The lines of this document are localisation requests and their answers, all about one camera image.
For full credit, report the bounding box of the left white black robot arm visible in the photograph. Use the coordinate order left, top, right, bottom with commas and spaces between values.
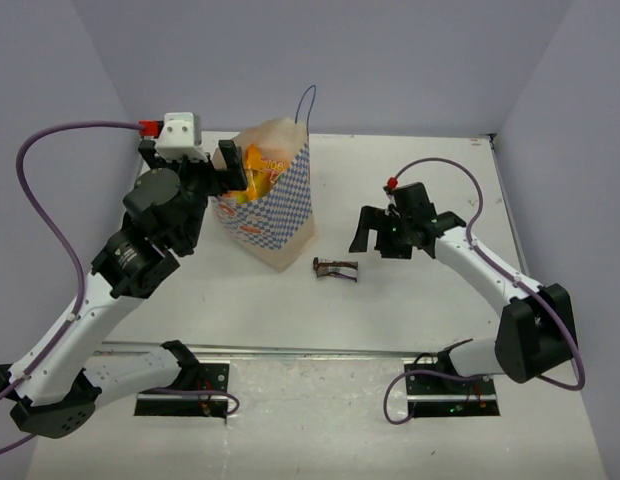
0, 140, 247, 439

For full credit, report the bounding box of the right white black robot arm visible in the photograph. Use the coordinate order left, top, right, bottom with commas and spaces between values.
349, 183, 577, 393

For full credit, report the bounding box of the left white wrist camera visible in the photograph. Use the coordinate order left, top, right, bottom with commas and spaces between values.
139, 112, 206, 161

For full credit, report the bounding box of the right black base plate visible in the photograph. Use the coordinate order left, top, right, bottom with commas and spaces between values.
382, 352, 501, 426

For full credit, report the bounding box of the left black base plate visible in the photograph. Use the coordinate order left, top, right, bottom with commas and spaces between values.
133, 362, 240, 420

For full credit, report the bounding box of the blue checkered paper bag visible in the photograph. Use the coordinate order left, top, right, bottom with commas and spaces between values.
209, 85, 319, 274

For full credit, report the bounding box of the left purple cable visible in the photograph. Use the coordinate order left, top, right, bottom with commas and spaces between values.
0, 119, 159, 459

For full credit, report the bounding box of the brown chocolate bar wrapper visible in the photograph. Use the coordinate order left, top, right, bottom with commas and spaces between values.
312, 257, 359, 282

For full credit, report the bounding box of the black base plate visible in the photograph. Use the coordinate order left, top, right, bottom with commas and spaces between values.
133, 362, 240, 420
382, 352, 501, 426

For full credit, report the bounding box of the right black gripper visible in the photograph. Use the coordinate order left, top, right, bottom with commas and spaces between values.
348, 205, 412, 259

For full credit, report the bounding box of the yellow orange snack bag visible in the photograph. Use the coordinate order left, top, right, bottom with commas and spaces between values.
227, 144, 291, 204

